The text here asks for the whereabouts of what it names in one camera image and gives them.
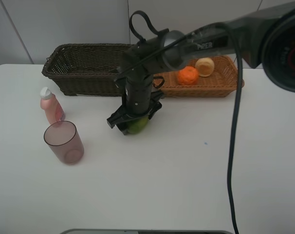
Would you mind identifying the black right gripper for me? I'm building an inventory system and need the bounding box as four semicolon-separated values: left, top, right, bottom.
107;69;165;135

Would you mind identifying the green lime fruit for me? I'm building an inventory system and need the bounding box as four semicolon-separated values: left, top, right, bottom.
127;117;149;134

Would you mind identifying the orange mandarin fruit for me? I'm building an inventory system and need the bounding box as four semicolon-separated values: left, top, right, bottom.
177;66;199;85

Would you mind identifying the translucent pink plastic cup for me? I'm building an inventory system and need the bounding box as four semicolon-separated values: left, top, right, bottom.
43;121;84;165

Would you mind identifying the pink bottle white cap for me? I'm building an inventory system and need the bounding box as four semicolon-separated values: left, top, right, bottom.
40;87;65;124

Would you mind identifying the pale peach fruit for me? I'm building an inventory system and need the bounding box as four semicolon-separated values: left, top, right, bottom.
195;58;215;77

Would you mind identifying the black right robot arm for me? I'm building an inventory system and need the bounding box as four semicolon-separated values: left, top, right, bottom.
107;1;295;134

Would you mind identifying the dark brown wicker basket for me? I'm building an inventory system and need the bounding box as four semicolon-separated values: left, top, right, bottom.
42;43;132;97

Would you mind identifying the orange wicker basket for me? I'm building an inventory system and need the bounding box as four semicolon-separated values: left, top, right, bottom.
153;56;238;98

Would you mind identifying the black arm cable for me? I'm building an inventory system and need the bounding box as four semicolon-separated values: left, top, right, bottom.
114;10;244;234

